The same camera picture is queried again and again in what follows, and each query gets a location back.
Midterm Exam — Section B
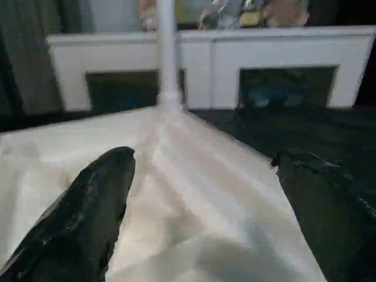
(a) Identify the dark green box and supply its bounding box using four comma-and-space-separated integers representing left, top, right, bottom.
176, 0, 200, 25

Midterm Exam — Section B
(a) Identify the beige plush toy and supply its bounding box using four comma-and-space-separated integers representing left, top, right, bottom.
263, 0, 310, 28

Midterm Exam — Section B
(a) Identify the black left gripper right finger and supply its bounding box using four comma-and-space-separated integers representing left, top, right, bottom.
270, 149, 376, 282

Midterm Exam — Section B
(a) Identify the white cabinet with glass doors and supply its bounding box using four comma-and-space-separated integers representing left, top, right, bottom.
46, 25, 376, 112

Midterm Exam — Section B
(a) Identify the white plastic table leg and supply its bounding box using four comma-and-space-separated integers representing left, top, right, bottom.
156, 0, 186, 112

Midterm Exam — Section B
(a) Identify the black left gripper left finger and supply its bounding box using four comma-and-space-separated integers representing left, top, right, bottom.
0, 146, 136, 282

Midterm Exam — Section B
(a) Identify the black work mat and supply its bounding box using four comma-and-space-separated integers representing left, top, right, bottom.
0, 105, 376, 177

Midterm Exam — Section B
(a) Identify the white plastic table top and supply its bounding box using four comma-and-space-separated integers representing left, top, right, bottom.
0, 104, 328, 282

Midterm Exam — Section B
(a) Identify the grey curtain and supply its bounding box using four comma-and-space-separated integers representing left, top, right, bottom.
0, 0, 96, 115

